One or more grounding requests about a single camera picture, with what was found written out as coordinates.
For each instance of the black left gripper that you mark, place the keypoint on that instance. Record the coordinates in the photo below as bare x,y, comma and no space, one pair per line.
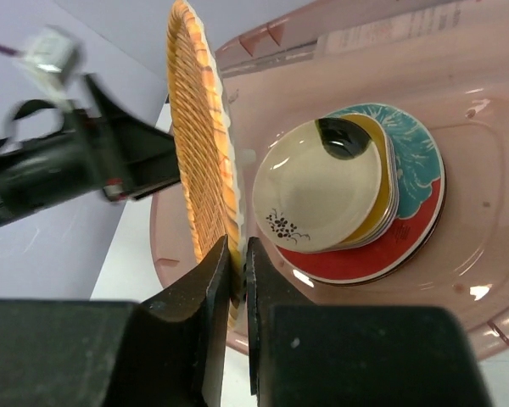
115,153

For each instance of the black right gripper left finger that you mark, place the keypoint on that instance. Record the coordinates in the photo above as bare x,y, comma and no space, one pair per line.
166,351

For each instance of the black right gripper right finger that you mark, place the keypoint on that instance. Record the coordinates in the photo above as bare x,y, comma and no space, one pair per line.
305,354

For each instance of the round woven bamboo plate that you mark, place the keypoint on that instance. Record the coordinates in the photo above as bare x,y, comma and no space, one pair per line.
211,175

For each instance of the cream square dish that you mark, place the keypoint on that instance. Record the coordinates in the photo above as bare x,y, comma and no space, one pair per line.
386,207

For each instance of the yellow square dish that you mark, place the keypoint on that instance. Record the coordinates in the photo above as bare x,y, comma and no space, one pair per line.
365,122

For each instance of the cream round plate black mark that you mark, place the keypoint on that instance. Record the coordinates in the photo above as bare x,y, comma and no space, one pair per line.
317,185

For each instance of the red and teal plate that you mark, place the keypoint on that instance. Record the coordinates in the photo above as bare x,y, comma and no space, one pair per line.
421,183

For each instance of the purple square dish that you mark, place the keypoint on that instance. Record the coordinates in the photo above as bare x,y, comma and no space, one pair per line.
380,137

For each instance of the pink translucent plastic bin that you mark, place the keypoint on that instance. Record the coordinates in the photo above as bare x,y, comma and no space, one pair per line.
444,62

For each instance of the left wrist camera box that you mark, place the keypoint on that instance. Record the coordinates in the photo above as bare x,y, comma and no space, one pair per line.
49,60

